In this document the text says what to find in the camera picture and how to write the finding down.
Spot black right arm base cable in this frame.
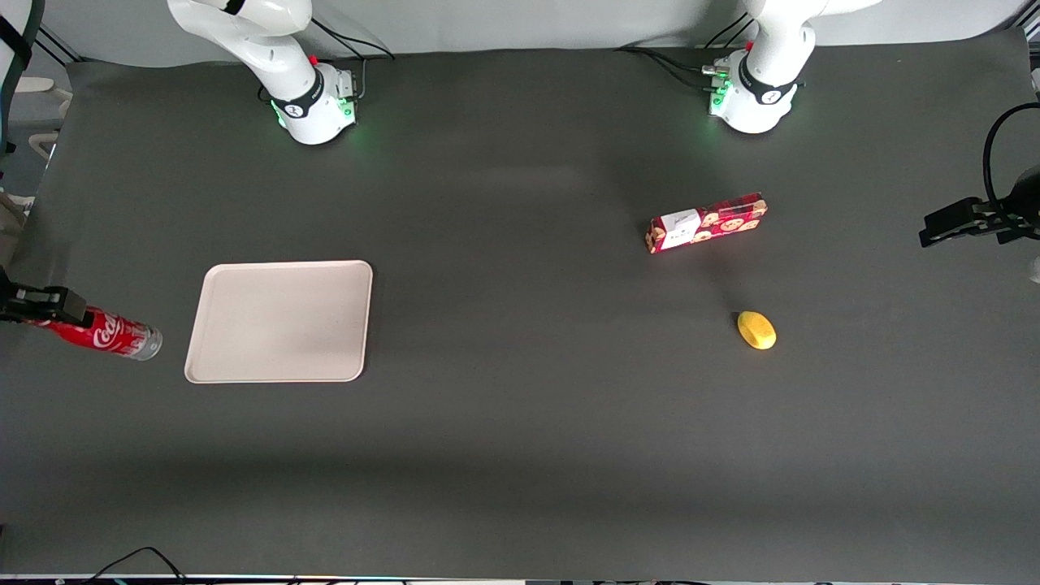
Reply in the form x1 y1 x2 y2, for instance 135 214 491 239
309 18 397 100

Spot beige plastic tray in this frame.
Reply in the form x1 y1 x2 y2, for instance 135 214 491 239
184 260 375 384

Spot black looped gripper cable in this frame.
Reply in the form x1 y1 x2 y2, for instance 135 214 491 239
982 102 1040 214

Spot dark grey table mat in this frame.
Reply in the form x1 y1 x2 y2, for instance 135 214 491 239
0 28 1040 583

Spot black cable at table edge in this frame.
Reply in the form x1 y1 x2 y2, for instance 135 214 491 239
81 546 189 585

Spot black left arm base cables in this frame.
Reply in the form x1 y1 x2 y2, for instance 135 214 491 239
615 11 758 92

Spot red coke bottle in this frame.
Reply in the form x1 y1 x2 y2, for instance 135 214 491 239
28 305 164 362

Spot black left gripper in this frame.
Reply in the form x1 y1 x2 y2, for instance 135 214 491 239
919 166 1040 248

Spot white background frame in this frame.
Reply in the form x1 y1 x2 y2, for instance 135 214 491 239
16 76 76 162

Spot yellow lemon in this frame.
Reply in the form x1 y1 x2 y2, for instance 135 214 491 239
736 310 778 351

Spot red cookie box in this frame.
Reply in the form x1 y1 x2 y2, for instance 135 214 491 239
645 192 769 255

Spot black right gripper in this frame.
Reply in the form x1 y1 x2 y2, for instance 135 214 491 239
0 264 89 328

